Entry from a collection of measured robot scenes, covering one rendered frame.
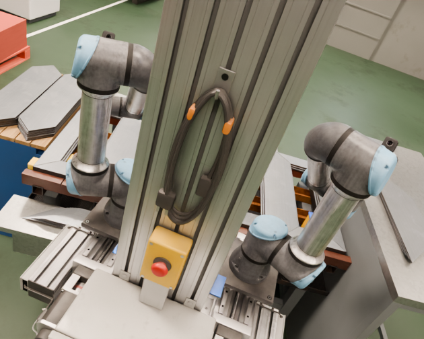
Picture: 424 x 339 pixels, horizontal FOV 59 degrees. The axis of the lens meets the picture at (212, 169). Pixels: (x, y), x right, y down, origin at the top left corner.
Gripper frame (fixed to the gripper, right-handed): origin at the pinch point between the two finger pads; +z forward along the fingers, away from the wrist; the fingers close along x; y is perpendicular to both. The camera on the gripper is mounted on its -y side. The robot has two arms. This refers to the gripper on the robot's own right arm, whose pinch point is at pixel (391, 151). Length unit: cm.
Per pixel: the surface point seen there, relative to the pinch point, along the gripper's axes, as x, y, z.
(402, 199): 9, 40, 46
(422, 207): 19, 44, 56
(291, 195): -40, 56, 22
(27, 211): -117, 62, -89
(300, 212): -35, 72, 34
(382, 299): 24, 54, -14
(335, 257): -2, 63, 5
